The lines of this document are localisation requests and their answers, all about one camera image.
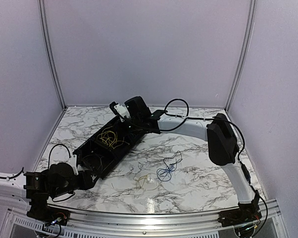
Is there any right aluminium corner post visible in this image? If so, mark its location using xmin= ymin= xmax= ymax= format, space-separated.
xmin=225 ymin=0 xmax=257 ymax=113

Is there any black three-compartment plastic bin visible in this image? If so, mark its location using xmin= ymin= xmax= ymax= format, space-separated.
xmin=73 ymin=116 xmax=145 ymax=179

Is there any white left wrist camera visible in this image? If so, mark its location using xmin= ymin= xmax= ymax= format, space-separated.
xmin=69 ymin=154 xmax=79 ymax=176

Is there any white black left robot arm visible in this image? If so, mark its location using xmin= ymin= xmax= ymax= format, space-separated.
xmin=0 ymin=152 xmax=99 ymax=224

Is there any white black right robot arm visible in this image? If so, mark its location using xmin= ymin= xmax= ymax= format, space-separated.
xmin=112 ymin=96 xmax=262 ymax=226

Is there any bundle of coloured cables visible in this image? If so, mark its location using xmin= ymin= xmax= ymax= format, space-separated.
xmin=156 ymin=150 xmax=183 ymax=183

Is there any pale yellow thin cable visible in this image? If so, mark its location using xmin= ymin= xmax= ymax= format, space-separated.
xmin=136 ymin=173 xmax=163 ymax=191

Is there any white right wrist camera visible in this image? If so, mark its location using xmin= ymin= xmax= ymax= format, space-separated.
xmin=109 ymin=102 xmax=131 ymax=122

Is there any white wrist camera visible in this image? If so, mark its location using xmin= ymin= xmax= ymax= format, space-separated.
xmin=109 ymin=102 xmax=131 ymax=122
xmin=69 ymin=154 xmax=79 ymax=176

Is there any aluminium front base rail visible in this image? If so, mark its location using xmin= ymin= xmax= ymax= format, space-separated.
xmin=0 ymin=199 xmax=288 ymax=238

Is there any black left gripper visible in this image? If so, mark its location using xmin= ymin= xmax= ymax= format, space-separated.
xmin=51 ymin=171 xmax=101 ymax=198

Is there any thin black cable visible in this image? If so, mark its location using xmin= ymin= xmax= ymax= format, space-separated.
xmin=82 ymin=153 xmax=109 ymax=176

